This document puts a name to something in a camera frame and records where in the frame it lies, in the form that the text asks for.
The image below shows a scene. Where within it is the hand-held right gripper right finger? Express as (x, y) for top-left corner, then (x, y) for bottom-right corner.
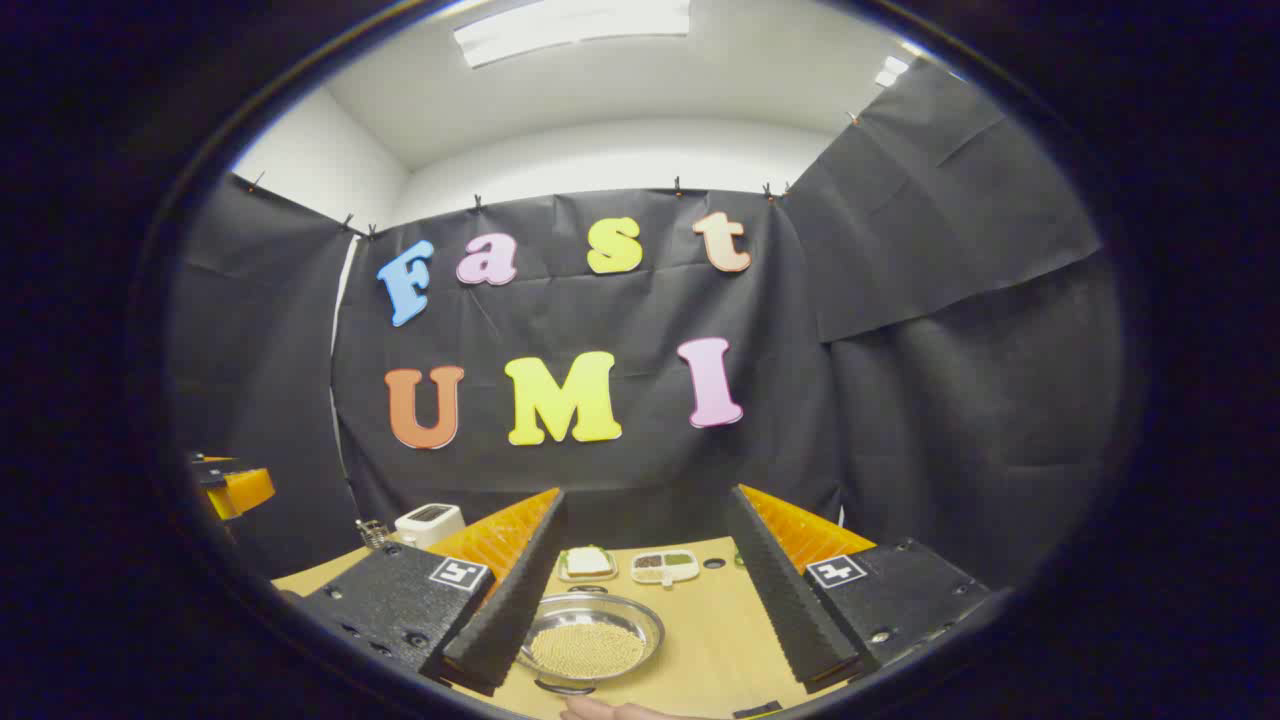
(724, 484), (993, 695)

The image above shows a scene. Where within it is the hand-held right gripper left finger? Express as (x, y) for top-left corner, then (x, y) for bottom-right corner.
(298, 487), (569, 698)

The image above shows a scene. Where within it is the pile of soybeans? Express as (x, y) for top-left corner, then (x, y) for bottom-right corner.
(529, 622), (649, 682)

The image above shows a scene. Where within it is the stainless steel pot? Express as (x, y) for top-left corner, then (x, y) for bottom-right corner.
(513, 585), (667, 698)

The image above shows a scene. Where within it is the white sandwich plate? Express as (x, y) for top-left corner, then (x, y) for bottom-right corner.
(557, 545), (621, 584)

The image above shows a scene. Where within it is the white divided bean plate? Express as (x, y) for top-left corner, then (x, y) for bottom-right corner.
(629, 550), (702, 587)

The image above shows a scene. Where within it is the white toaster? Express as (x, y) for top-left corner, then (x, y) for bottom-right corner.
(394, 503), (467, 550)

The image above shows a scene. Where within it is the long ceiling light panel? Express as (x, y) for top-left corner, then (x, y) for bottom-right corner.
(453, 0), (692, 69)

